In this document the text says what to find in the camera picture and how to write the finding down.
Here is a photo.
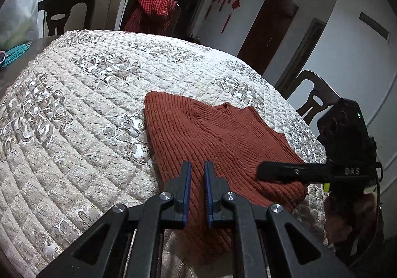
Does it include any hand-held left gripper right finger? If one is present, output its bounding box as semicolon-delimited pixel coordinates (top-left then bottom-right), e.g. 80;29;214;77
203;160;356;278

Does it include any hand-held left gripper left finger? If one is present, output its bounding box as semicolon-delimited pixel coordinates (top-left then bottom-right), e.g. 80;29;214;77
36;161;192;278

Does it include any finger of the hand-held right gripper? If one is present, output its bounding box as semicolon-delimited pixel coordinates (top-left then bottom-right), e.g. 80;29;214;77
257;161;335;184

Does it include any rust red knit sweater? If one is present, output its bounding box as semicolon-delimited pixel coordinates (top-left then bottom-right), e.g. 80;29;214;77
144;91;307;266

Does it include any person's right hand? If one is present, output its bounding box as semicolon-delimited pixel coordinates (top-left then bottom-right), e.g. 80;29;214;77
324;191;377;243

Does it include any dark wooden dining chair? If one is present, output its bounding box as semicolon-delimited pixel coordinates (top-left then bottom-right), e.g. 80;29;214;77
287;70;345;126
119;0;182;37
38;0;95;37

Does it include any grey framed doorway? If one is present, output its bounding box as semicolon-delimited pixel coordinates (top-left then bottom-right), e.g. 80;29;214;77
274;18;326;95

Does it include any cream quilted floral blanket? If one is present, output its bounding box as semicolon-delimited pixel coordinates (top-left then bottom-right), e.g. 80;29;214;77
0;29;338;278

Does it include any brown wooden door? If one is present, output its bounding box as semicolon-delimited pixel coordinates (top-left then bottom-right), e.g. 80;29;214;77
237;0;299;75

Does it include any red checkered garment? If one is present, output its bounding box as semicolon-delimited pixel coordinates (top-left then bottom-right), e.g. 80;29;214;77
122;0;177;33

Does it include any teal lace mat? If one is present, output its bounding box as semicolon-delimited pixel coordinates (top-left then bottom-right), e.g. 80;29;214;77
3;42;33;66

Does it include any white plastic bag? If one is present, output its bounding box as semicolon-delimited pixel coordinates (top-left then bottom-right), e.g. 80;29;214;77
0;0;41;46

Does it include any black cable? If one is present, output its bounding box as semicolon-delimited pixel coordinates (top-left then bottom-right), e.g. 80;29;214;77
347;168;385;269

